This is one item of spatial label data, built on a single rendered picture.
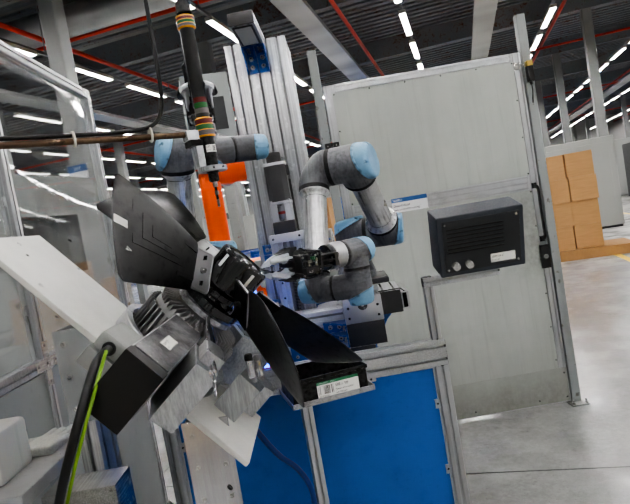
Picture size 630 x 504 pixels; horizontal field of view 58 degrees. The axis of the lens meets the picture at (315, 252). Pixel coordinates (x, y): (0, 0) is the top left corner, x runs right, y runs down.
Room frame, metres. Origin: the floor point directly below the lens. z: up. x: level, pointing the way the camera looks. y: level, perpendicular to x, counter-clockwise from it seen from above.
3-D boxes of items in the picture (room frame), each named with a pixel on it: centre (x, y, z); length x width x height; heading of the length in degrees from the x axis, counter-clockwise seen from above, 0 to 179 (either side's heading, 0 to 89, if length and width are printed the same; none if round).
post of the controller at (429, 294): (1.71, -0.32, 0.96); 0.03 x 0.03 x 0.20; 0
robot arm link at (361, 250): (1.62, -0.11, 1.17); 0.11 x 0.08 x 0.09; 127
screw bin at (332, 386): (1.55, 0.04, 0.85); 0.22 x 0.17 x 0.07; 105
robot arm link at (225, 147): (1.64, 0.24, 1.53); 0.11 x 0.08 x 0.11; 114
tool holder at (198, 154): (1.35, 0.22, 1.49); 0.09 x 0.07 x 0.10; 125
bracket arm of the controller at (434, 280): (1.71, -0.43, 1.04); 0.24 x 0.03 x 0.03; 90
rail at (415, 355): (1.72, 0.11, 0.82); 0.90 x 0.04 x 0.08; 90
